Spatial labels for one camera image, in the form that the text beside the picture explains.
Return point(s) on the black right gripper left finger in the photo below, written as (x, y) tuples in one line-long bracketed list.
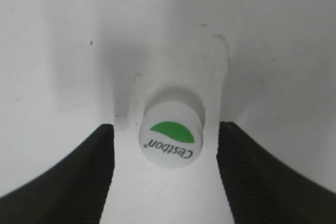
[(72, 191)]

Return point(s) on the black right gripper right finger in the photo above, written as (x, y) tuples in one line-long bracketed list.
[(261, 189)]

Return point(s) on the white green bottle cap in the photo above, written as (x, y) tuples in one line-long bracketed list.
[(171, 132)]

